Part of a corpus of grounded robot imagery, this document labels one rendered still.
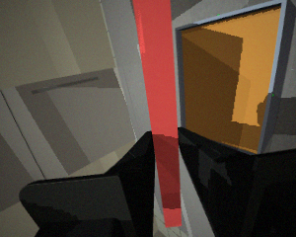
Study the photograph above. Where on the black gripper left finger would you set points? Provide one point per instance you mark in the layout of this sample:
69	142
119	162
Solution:
125	191

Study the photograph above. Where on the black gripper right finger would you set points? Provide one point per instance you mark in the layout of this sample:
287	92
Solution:
230	183

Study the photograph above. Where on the red lid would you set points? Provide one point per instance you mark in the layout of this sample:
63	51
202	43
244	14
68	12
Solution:
155	36

